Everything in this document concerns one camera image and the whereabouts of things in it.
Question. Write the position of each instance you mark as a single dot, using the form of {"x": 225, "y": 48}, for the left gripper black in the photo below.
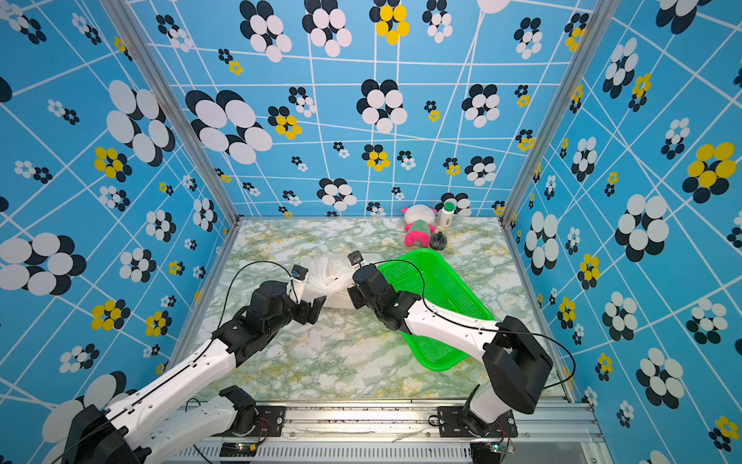
{"x": 304, "y": 307}

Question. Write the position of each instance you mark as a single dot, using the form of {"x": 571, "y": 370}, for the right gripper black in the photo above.
{"x": 359, "y": 288}

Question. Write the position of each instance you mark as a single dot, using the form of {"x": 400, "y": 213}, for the white plastic bag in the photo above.
{"x": 330, "y": 276}

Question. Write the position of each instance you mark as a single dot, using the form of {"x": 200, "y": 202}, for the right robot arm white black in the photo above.
{"x": 516, "y": 363}

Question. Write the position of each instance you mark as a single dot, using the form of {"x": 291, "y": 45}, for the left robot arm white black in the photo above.
{"x": 117, "y": 433}

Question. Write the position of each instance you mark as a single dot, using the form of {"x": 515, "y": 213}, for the green plastic basket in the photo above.
{"x": 425, "y": 272}

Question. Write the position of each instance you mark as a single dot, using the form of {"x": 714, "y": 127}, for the jar with black lid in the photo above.
{"x": 438, "y": 241}

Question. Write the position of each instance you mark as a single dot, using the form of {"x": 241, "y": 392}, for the pink white plush toy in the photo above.
{"x": 419, "y": 225}

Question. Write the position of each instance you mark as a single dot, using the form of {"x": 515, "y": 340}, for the white bottle green cap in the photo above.
{"x": 447, "y": 214}

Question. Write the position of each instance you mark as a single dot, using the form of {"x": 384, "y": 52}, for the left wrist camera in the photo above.
{"x": 299, "y": 273}

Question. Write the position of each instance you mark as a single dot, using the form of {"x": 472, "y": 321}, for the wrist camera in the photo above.
{"x": 355, "y": 258}
{"x": 299, "y": 273}

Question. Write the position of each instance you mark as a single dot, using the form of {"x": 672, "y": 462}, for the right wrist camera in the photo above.
{"x": 355, "y": 258}

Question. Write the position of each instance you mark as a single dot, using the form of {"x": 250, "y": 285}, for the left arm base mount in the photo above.
{"x": 243, "y": 420}

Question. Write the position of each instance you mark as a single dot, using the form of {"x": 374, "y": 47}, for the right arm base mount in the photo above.
{"x": 456, "y": 422}

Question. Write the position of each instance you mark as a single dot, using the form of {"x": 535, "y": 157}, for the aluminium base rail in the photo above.
{"x": 395, "y": 431}

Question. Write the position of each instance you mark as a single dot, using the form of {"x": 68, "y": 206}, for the left aluminium frame post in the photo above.
{"x": 124, "y": 22}

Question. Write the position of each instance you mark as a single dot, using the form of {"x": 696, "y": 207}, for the aluminium frame post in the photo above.
{"x": 124, "y": 22}
{"x": 599, "y": 23}

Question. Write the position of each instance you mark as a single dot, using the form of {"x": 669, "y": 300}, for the right aluminium frame post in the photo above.
{"x": 599, "y": 23}

